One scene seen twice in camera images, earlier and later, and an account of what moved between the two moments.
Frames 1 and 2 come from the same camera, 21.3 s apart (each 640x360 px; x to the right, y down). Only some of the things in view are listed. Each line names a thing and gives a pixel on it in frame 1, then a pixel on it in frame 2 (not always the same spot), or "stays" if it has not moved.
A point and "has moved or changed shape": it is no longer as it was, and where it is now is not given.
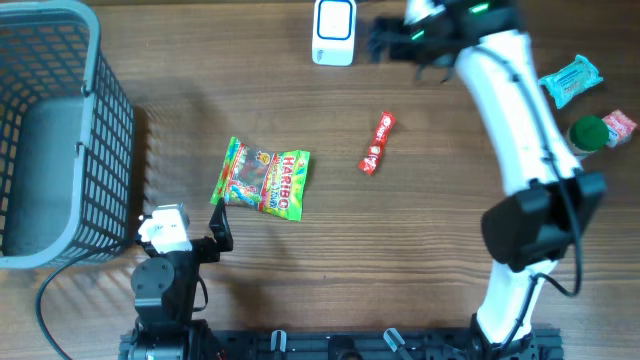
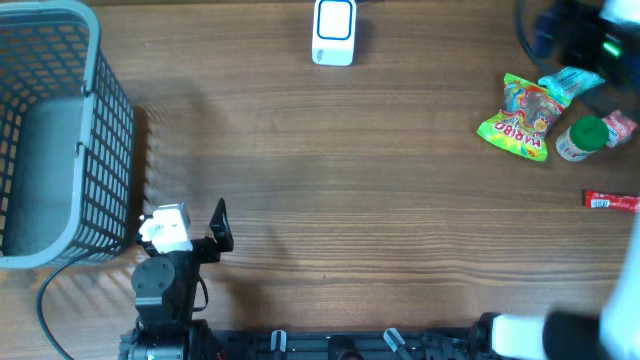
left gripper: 208,250 stays
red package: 368,164 → 600,200
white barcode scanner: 334,32 stays
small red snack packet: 620,128 stays
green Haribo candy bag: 262,180 has moved or changed shape
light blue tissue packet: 565,83 stays
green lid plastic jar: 587,134 stays
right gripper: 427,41 → 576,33
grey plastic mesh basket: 66,137 stays
